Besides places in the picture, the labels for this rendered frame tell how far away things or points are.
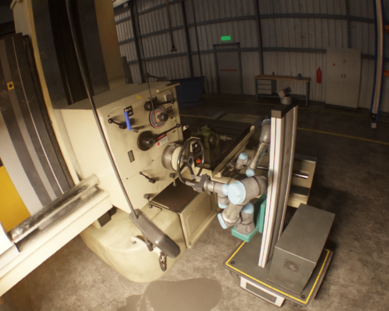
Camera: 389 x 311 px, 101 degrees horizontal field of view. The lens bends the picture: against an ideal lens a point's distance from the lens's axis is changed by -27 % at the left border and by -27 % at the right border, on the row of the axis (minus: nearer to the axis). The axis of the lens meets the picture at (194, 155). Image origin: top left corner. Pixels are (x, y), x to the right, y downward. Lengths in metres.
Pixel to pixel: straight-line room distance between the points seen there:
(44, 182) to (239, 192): 1.56
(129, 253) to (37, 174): 1.08
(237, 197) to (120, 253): 1.38
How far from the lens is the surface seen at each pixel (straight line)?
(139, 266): 2.31
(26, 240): 1.79
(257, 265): 2.17
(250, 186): 1.14
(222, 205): 1.54
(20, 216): 4.00
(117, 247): 2.18
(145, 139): 1.57
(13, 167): 1.90
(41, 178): 1.99
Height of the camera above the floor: 2.15
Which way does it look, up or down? 28 degrees down
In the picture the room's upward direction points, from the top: 8 degrees counter-clockwise
